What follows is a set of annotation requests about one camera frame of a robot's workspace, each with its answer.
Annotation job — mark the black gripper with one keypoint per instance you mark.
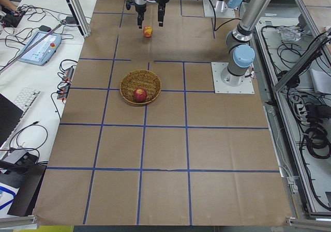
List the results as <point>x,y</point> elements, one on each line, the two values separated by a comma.
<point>140,8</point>
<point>162,8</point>

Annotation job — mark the yellow red apple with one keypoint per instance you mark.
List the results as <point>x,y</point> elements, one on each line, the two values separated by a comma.
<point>147,31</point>

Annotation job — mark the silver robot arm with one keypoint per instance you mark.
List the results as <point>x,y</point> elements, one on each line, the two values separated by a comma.
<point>140,8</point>
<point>240,53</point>

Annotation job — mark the wicker basket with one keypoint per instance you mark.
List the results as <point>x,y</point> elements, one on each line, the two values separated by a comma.
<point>146,79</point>

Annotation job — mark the red apple in basket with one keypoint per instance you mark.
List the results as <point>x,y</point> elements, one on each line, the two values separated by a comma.
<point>140,95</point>

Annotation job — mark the black power adapter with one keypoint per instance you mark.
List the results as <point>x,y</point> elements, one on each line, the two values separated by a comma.
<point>70,20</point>

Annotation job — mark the blue teach pendant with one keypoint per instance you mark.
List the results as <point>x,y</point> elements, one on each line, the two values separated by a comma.
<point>41,53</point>

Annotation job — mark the white keyboard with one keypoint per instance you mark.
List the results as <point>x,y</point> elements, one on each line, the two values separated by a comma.
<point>25,98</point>

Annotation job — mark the metal rod stand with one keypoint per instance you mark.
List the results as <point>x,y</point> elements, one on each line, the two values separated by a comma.
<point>62,22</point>

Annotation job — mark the brown paper table cover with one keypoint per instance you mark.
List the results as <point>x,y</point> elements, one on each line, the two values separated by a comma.
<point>190,157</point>

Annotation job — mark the black laptop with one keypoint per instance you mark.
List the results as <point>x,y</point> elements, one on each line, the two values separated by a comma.
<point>10,118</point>

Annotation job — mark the aluminium frame post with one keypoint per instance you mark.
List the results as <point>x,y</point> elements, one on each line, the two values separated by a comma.
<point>78,14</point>

